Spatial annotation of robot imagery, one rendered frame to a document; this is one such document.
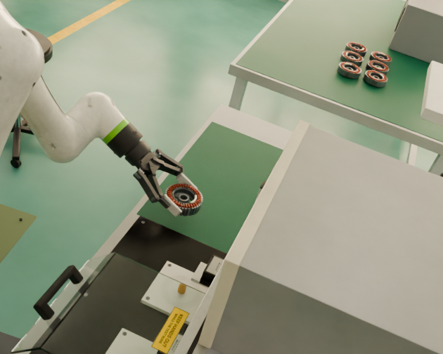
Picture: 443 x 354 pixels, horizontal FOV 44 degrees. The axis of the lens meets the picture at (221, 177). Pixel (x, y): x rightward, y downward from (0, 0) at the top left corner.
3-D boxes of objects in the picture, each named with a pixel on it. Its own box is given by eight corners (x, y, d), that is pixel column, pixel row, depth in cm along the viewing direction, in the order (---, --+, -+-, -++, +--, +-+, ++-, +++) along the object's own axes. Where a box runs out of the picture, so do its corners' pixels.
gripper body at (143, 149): (132, 147, 160) (155, 170, 162) (118, 161, 153) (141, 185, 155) (146, 134, 156) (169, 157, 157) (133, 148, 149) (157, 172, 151)
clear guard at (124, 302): (10, 352, 91) (9, 332, 87) (88, 260, 110) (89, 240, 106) (185, 441, 86) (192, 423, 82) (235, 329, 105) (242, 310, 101)
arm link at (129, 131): (120, 130, 147) (136, 116, 154) (98, 152, 154) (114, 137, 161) (136, 146, 148) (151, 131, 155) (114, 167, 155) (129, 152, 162)
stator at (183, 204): (156, 206, 156) (159, 197, 153) (172, 186, 164) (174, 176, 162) (191, 223, 154) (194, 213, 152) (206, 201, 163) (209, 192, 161)
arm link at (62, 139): (40, 54, 122) (12, 36, 127) (1, 86, 118) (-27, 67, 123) (98, 149, 152) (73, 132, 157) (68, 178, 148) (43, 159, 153)
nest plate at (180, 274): (140, 303, 133) (140, 300, 132) (167, 263, 145) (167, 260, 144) (195, 329, 131) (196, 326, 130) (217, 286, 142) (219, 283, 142)
